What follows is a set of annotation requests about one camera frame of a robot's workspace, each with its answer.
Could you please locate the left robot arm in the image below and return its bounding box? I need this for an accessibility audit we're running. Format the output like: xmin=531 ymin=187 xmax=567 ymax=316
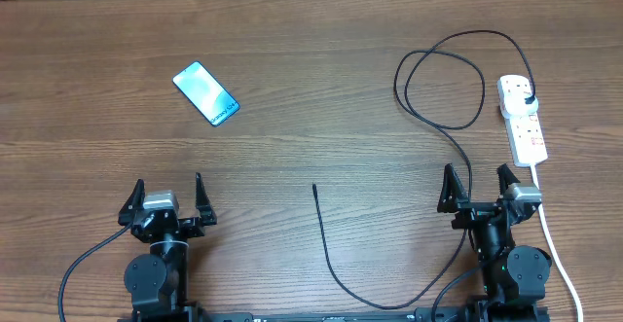
xmin=118 ymin=173 xmax=217 ymax=321

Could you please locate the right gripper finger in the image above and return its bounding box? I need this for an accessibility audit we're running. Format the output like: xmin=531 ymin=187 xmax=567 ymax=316
xmin=437 ymin=163 xmax=469 ymax=213
xmin=496 ymin=163 xmax=520 ymax=196

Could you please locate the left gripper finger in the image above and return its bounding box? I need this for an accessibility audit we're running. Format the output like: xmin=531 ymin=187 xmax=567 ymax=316
xmin=118 ymin=179 xmax=145 ymax=226
xmin=196 ymin=172 xmax=217 ymax=226

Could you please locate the white power strip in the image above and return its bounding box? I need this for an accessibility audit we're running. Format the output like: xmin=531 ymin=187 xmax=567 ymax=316
xmin=496 ymin=75 xmax=548 ymax=167

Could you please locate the blue screen smartphone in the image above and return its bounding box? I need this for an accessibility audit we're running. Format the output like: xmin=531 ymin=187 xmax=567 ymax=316
xmin=172 ymin=61 xmax=240 ymax=126

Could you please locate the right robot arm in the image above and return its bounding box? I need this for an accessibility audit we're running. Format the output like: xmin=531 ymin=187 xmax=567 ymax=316
xmin=430 ymin=164 xmax=552 ymax=321

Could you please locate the white power strip cord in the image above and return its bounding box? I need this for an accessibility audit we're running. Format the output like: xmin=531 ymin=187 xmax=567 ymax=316
xmin=529 ymin=163 xmax=585 ymax=322

